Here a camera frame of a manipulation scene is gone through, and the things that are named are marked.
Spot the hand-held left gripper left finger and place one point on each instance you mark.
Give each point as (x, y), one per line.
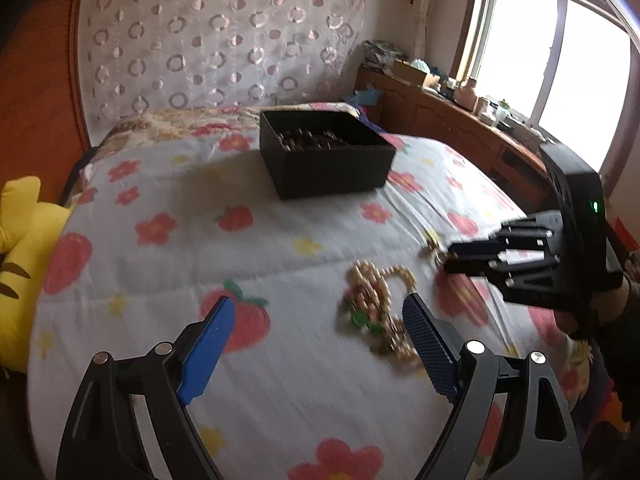
(207, 350)

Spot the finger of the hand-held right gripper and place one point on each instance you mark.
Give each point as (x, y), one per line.
(525, 232)
(530, 285)

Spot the window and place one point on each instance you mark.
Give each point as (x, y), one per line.
(560, 50)

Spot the wooden cabinet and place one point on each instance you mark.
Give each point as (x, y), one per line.
(450, 125)

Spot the yellow plush toy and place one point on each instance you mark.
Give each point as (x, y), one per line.
(30, 270)

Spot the stack of magazines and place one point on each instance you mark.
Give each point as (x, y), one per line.
(382, 54)

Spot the cardboard box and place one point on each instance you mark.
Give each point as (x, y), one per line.
(412, 74)

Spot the person's right hand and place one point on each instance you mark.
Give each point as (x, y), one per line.
(610, 315)

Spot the green cap bottle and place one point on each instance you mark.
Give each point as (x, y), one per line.
(502, 112)

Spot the pale window curtain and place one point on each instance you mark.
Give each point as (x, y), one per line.
(435, 5)

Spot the blue plastic bag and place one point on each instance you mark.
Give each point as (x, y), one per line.
(364, 98)

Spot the strawberry print bed sheet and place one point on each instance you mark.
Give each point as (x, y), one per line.
(200, 260)

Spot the circle pattern curtain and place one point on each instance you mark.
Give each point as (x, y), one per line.
(215, 35)

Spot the floral blanket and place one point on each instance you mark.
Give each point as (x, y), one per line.
(190, 121)

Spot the pink jar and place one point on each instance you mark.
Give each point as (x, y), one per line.
(467, 94)

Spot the wooden wardrobe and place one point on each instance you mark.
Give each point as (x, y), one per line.
(35, 85)

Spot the black jewelry box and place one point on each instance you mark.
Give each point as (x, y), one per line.
(330, 170)

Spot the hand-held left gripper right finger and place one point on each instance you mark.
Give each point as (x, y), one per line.
(432, 350)

